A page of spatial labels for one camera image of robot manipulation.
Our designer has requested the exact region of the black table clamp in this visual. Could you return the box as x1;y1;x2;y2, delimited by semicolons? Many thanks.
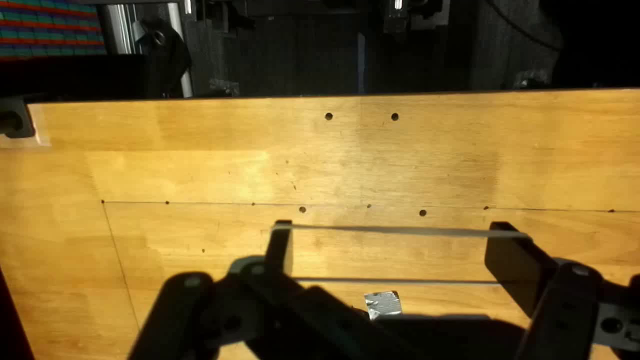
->
0;98;36;139

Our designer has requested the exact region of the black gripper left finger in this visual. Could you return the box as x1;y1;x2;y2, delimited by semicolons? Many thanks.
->
264;220;294;272

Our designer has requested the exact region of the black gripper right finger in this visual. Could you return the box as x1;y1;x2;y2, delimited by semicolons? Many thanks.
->
485;222;559;316

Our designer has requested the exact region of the colourful striped fabric panel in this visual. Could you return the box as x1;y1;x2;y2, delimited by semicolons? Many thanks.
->
0;0;106;60

